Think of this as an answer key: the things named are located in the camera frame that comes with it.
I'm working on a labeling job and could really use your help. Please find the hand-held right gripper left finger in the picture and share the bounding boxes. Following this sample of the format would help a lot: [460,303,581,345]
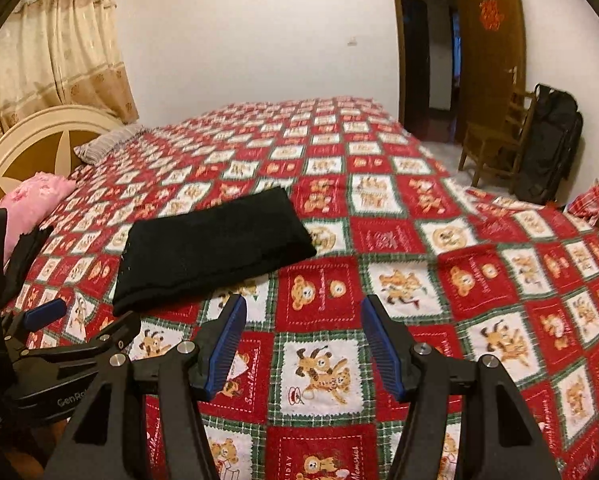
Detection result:
[44,293,248,480]

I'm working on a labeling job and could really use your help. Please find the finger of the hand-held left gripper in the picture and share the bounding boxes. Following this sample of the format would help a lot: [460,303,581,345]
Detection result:
[2,298,67,357]
[26,311,142,361]

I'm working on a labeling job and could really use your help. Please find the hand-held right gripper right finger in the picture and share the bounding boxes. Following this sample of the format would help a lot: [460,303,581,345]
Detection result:
[361,294,563,480]

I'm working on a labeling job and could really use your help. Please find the black pants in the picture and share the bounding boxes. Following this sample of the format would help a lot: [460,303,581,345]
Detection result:
[112,186,318,317]

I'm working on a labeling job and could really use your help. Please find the dark cloth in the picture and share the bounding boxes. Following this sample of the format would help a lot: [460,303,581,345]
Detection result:
[2,226,55,304]

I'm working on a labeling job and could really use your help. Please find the red printed blanket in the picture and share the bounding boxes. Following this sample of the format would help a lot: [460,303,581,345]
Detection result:
[2,96,599,480]

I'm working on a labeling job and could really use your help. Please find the pink pillow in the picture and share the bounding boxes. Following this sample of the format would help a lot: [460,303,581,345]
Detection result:
[0,172,78,266]

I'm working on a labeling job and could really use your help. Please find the cream wooden headboard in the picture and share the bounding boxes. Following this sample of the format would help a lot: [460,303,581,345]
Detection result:
[0,104,131,211]

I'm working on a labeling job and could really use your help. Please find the striped pillow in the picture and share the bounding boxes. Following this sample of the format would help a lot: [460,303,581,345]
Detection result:
[73,123,146,165]

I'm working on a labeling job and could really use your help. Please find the wooden chair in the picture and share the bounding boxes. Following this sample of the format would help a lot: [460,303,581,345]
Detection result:
[458,85,538,194]

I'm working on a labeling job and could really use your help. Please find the red patterned cloth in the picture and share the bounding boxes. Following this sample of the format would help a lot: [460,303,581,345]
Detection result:
[567,179,599,226]

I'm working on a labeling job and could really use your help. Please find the black bag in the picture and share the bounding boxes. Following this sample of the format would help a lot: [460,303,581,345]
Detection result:
[513,83,585,206]

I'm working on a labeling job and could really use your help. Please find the beige patterned curtain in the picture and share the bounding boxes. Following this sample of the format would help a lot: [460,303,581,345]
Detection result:
[0,0,141,147]

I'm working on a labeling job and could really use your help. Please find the wooden door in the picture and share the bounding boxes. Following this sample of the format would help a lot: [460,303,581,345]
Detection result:
[454,0,528,147]

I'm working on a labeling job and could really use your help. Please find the red paper door decoration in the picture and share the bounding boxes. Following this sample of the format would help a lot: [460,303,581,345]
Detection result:
[478,0,505,31]

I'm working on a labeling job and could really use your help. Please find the wooden door frame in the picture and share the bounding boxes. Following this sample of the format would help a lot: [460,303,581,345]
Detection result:
[388,0,480,134]

